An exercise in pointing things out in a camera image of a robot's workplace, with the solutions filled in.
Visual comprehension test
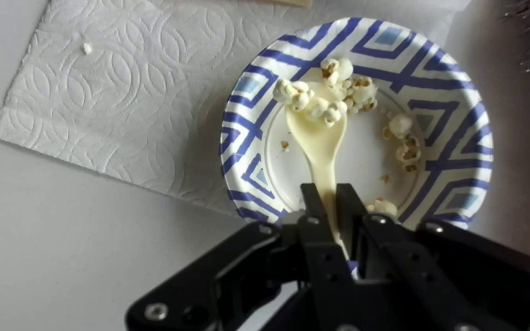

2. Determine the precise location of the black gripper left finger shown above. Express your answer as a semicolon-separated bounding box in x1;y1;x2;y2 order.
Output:
299;185;348;276

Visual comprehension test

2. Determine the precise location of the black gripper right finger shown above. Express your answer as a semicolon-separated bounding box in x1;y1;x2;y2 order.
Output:
337;185;393;276

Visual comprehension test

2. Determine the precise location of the cream plastic spoon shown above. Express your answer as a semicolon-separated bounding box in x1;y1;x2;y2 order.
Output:
286;111;350;258

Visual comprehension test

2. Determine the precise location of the blue patterned paper bowl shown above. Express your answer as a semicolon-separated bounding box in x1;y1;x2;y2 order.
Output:
221;19;494;229

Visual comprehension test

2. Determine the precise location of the white embossed paper towel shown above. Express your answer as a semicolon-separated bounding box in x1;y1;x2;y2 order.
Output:
0;0;472;214

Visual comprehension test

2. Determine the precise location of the popcorn crumb on towel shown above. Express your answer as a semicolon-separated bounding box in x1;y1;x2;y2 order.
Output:
82;43;94;56

